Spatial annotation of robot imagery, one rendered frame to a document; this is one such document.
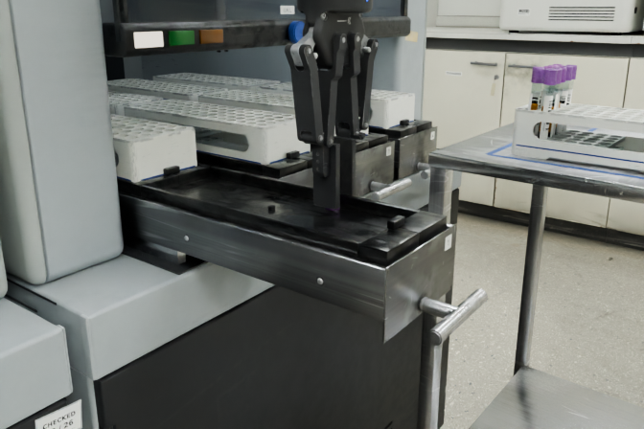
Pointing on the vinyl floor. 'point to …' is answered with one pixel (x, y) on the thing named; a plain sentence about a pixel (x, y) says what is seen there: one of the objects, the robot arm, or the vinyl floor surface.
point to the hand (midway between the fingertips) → (334, 172)
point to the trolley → (514, 401)
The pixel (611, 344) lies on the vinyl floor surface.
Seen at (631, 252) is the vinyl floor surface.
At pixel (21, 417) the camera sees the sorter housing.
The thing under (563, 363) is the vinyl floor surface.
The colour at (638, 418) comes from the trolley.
